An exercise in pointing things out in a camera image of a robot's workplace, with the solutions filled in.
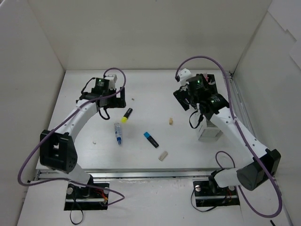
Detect yellow highlighter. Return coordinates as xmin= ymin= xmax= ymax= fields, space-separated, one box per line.
xmin=121 ymin=108 xmax=133 ymax=123

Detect blue highlighter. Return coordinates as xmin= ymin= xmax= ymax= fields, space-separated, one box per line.
xmin=143 ymin=132 xmax=159 ymax=148

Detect pink thin highlighter pen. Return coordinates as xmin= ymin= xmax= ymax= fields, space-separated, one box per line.
xmin=204 ymin=73 xmax=211 ymax=83

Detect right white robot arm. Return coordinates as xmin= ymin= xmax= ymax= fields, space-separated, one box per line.
xmin=174 ymin=69 xmax=281 ymax=194

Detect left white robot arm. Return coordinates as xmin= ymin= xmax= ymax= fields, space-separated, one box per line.
xmin=40 ymin=74 xmax=126 ymax=198

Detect black slotted pen holder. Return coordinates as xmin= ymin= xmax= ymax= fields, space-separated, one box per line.
xmin=200 ymin=73 xmax=218 ymax=94

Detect white slotted pen holder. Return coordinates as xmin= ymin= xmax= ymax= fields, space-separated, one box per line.
xmin=196 ymin=119 xmax=223 ymax=142

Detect grey white eraser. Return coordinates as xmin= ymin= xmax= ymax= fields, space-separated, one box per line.
xmin=158 ymin=151 xmax=168 ymax=161

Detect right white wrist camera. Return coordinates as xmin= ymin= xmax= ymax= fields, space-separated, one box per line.
xmin=175 ymin=68 xmax=193 ymax=86

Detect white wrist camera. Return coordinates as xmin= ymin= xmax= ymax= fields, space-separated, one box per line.
xmin=175 ymin=68 xmax=193 ymax=86
xmin=104 ymin=74 xmax=117 ymax=90

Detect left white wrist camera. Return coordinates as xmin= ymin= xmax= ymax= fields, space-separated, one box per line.
xmin=104 ymin=74 xmax=117 ymax=90

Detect aluminium right rail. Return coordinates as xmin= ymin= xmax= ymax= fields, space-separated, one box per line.
xmin=226 ymin=71 xmax=255 ymax=136

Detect aluminium rail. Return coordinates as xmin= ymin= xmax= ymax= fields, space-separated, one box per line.
xmin=32 ymin=167 xmax=219 ymax=181
xmin=226 ymin=71 xmax=255 ymax=136

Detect aluminium front rail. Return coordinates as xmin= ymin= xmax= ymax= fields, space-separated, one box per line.
xmin=32 ymin=167 xmax=219 ymax=181

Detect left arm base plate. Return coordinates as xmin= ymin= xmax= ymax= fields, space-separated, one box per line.
xmin=64 ymin=183 xmax=109 ymax=211

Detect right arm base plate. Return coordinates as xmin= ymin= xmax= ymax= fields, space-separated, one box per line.
xmin=192 ymin=180 xmax=240 ymax=211

